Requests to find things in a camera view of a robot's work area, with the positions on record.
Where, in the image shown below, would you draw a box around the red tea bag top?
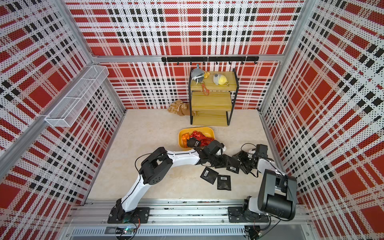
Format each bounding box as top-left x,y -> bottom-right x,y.
191,131 -> 211,140

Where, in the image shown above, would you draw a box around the yellow plastic storage box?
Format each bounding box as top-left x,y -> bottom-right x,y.
178,127 -> 215,149

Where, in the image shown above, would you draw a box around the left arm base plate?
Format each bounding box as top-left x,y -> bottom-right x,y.
107,207 -> 151,224

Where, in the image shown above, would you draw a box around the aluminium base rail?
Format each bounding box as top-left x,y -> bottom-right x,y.
59,199 -> 318,240

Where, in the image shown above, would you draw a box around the brown plush toy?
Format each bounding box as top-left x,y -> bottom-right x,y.
167,100 -> 191,116

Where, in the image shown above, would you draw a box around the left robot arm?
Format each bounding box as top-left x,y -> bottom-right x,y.
113,140 -> 234,220

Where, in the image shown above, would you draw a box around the black hook rail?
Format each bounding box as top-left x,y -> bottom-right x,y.
161,56 -> 260,64

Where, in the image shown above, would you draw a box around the red tea bag bottom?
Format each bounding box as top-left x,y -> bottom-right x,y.
200,138 -> 214,147

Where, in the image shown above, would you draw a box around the orange tea bag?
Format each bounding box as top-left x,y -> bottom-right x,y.
181,133 -> 191,148

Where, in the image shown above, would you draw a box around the small circuit board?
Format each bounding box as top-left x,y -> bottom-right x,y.
116,227 -> 136,236

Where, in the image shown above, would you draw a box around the floral black tea bag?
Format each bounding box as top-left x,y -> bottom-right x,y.
187,138 -> 201,148

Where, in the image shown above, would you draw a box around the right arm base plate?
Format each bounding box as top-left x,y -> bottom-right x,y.
228,207 -> 270,224

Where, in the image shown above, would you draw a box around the red tea bag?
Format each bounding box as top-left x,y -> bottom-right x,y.
191,131 -> 211,140
200,138 -> 214,147

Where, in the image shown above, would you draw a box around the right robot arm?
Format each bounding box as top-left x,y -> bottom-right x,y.
234,144 -> 297,222

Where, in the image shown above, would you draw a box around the white wire mesh basket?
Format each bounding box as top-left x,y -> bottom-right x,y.
45,65 -> 109,128

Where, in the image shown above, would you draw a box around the grey plush toy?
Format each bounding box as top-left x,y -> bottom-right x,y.
191,68 -> 205,84

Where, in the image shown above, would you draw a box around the yellow white plush toy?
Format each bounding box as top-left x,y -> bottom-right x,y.
213,74 -> 230,86

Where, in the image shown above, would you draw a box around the wooden shelf rack black frame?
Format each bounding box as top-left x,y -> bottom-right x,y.
188,69 -> 240,127

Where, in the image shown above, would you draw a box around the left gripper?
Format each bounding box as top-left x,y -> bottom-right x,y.
208,154 -> 234,169

